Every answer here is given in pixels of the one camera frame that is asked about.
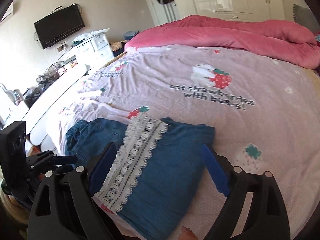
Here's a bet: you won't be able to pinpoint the blue denim lace-trimmed pants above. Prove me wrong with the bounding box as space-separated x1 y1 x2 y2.
65 114 215 239

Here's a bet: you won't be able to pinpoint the person's right hand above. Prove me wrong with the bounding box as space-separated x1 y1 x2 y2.
178 226 198 240

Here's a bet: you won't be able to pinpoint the white desk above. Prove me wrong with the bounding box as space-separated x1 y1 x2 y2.
4 64 89 135

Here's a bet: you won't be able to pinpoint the white drawer cabinet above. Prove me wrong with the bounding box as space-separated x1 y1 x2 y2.
68 28 114 69

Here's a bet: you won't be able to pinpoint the pink-red fluffy comforter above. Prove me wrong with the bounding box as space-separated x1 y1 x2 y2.
125 15 319 69

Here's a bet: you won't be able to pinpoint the grey quilted headboard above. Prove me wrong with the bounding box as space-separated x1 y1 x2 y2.
293 4 320 34

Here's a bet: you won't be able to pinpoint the black wall television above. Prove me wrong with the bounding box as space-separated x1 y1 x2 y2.
34 4 85 49

